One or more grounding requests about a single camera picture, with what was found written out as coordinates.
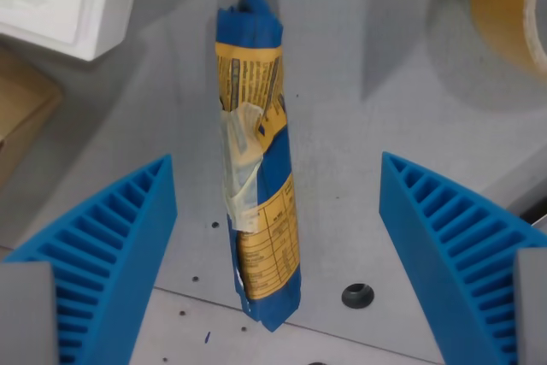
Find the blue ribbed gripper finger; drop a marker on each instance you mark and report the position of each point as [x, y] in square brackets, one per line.
[444, 237]
[111, 237]

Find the blue and yellow bag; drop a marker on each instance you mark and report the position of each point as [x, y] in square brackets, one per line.
[273, 168]

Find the brown cardboard box, white label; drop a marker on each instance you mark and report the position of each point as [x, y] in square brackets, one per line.
[21, 104]

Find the roll of beige adhesive tape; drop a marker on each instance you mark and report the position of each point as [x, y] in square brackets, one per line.
[495, 6]

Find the white wall socket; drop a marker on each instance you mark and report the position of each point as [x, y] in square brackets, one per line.
[94, 10]

